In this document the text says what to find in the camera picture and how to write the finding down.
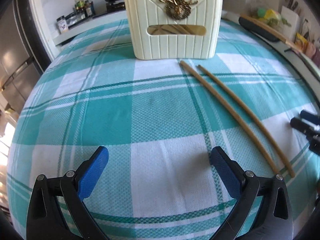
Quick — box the wooden chopstick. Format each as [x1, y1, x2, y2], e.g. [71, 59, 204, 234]
[180, 61, 282, 174]
[197, 64, 296, 178]

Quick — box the yellow snack packet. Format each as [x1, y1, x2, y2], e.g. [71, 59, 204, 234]
[295, 33, 308, 53]

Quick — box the teal white checkered tablecloth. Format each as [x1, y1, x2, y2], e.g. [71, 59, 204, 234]
[7, 20, 319, 239]

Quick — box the wooden cutting board black edge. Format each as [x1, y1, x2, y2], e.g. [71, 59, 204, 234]
[239, 15, 303, 53]

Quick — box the white knife block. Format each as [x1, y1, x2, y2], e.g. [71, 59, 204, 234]
[280, 6, 300, 42]

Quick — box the plastic bag with fruit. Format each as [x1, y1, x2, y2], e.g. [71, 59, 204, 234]
[250, 0, 291, 28]

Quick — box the cream utensil holder box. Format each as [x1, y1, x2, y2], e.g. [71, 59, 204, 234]
[124, 0, 223, 60]

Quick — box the silver refrigerator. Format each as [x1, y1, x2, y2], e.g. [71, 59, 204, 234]
[1, 1, 41, 114]

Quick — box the spice jar rack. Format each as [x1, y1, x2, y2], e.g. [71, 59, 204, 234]
[56, 12, 86, 34]

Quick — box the black gas stove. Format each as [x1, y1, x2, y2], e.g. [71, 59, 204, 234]
[106, 2, 125, 13]

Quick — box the sauce bottles group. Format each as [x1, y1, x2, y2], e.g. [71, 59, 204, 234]
[74, 0, 95, 20]

